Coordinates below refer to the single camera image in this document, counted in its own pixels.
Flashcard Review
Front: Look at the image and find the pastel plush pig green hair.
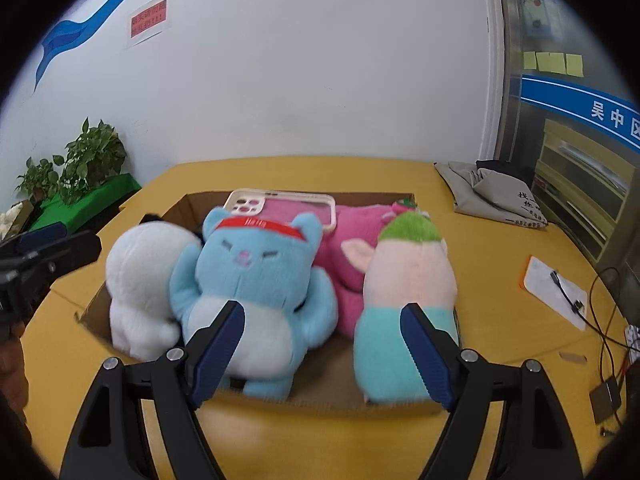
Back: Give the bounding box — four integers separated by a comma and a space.
353, 210, 460, 404

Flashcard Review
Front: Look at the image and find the blue door sign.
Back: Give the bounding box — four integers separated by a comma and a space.
519, 73, 640, 150

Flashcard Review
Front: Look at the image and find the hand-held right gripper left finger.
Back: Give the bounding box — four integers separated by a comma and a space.
59, 300, 246, 480

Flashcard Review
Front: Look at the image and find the white plush toy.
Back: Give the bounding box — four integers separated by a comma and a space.
107, 222, 203, 362

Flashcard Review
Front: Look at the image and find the black power adapter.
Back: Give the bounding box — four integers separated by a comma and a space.
589, 379, 624, 424

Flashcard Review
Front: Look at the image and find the large potted plant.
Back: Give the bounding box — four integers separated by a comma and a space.
59, 117, 129, 206

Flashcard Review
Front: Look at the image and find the cartoon window poster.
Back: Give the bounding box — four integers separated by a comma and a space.
514, 0, 562, 37

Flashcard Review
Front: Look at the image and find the long black cable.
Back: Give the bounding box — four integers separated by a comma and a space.
589, 266, 640, 378

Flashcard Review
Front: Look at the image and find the yellow shelf unit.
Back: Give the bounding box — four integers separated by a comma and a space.
532, 119, 640, 263

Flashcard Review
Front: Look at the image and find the person's left hand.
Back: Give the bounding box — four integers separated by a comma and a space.
0, 323, 27, 407

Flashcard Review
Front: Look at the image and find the pink plush bear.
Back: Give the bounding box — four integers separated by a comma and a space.
319, 199, 432, 339

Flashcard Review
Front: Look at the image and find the small potted plant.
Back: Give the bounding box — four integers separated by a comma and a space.
16, 157, 62, 202

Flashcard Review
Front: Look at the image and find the cardboard box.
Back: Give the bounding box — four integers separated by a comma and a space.
74, 190, 462, 417

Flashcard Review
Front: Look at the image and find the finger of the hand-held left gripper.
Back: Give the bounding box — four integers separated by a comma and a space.
14, 223, 69, 258
29, 229, 104, 282

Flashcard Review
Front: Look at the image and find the short black adapter cable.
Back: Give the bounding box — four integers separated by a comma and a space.
549, 269, 586, 314

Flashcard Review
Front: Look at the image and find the red wall notice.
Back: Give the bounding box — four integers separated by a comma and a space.
127, 0, 174, 49

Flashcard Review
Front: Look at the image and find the green cloth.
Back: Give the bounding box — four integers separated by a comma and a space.
32, 173, 144, 232

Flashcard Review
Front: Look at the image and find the grey cloth bag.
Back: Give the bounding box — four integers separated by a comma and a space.
433, 160, 549, 231

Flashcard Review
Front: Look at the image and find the blue ribbon wall decal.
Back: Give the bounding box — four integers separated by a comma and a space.
34, 0, 227, 92

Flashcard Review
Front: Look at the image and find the blue plush cat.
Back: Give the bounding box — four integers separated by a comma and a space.
169, 205, 339, 399

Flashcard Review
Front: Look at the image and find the white paper sheet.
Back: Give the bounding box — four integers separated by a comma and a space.
519, 255, 589, 332

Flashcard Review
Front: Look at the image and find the black folded cloth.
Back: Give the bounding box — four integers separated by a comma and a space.
475, 158, 534, 182

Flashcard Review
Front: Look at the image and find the wooden box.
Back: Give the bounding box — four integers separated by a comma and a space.
0, 199, 37, 244

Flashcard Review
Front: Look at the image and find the clear phone case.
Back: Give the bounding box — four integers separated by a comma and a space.
223, 188, 337, 231

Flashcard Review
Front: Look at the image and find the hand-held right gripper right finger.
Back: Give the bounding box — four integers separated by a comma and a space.
399, 302, 586, 480

